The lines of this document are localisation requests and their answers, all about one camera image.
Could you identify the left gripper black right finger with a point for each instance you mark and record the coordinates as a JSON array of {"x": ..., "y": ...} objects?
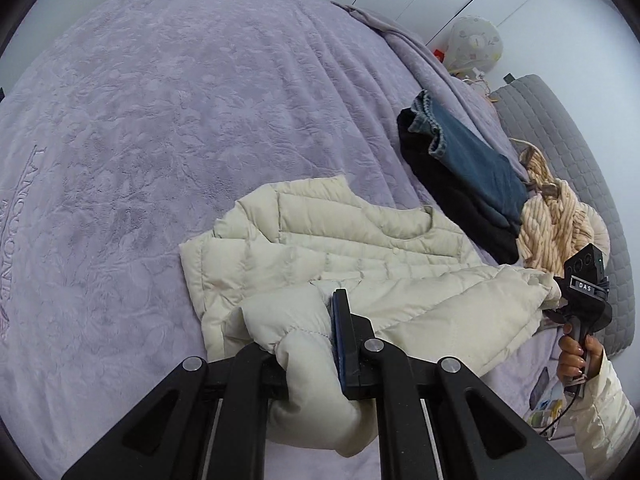
[{"x": 349, "y": 333}]

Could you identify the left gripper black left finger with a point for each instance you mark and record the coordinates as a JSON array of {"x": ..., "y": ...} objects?
[{"x": 264, "y": 372}]

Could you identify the cream quilted puffer jacket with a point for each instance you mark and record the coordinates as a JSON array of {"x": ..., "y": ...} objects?
[{"x": 266, "y": 272}]

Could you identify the white right sleeve forearm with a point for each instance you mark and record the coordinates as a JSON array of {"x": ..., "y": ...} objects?
[{"x": 605, "y": 423}]

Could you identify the person's right hand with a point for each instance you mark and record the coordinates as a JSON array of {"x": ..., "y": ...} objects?
[{"x": 578, "y": 360}]

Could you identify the beige striped knit garment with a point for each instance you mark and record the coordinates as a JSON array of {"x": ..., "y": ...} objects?
[{"x": 556, "y": 224}]

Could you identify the folded black garment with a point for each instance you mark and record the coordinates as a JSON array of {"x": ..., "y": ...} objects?
[{"x": 453, "y": 197}]

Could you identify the folded blue jeans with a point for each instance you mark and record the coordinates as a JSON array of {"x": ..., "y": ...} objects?
[{"x": 436, "y": 138}]

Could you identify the grey quilted headboard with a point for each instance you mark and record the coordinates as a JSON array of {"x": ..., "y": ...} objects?
[{"x": 529, "y": 110}]

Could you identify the mauve folded sheet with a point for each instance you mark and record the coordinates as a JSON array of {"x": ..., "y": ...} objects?
[{"x": 459, "y": 99}]

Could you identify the lilac embossed bed blanket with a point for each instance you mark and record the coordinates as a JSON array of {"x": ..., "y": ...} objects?
[{"x": 139, "y": 127}]

